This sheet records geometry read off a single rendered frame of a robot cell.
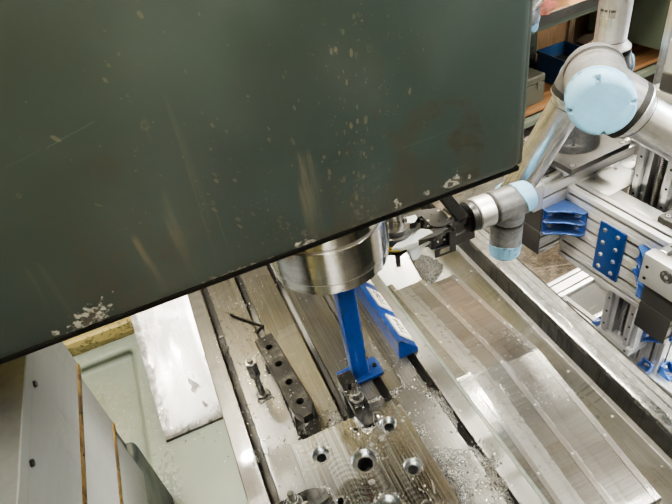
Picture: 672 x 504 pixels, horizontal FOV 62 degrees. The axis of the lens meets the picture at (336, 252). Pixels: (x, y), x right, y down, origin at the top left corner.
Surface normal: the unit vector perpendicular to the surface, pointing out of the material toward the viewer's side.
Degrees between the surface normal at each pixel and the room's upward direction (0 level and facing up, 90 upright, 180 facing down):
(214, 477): 0
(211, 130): 90
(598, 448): 8
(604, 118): 86
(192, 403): 24
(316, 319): 0
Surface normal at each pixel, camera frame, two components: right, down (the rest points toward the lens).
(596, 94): -0.36, 0.58
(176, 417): 0.01, -0.47
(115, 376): -0.14, -0.76
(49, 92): 0.37, 0.55
